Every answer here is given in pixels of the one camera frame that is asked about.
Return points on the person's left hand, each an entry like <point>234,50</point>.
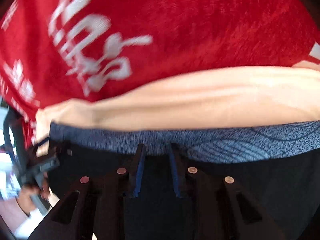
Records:
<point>24,198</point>

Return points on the cream cushion cloth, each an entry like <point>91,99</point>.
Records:
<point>217,98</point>

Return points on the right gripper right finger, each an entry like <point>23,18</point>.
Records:
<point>222,208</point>

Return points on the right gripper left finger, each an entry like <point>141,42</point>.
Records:
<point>95,205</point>

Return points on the black pants with blue trim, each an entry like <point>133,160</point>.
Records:
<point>280,164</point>

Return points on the red blanket with white characters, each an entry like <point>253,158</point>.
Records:
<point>53,51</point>

